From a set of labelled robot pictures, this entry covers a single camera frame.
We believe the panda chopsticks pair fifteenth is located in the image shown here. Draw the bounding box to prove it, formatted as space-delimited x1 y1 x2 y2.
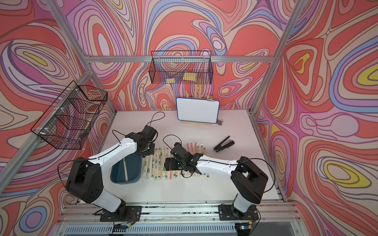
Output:
158 148 162 179

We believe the panda chopsticks pair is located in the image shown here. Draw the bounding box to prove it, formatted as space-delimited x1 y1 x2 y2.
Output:
161 148 167 179

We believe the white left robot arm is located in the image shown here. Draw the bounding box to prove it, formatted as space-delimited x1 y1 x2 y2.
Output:
66 125 158 224

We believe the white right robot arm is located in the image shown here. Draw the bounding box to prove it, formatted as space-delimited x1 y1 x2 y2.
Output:
164 143 269 222

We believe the teal plastic storage box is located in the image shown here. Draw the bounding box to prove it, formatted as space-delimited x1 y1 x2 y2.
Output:
110 153 142 184

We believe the black stapler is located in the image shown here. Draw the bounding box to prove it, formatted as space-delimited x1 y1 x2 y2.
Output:
213 136 235 152

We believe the small white whiteboard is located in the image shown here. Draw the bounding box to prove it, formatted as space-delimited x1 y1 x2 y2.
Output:
176 97 221 124

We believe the wooden whiteboard stand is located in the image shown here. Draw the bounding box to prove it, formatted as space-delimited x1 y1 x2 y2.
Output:
181 82 223 127

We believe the black wire basket left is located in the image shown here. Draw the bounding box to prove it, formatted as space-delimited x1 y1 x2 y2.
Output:
31 81 108 149

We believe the black wire basket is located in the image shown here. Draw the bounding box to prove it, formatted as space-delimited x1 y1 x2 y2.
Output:
149 50 214 85
31 81 108 149

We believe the black wire basket back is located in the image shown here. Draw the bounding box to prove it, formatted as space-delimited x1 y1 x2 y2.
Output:
149 50 214 85

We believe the aluminium frame post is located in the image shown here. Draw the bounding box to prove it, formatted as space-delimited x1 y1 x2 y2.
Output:
44 0 117 113

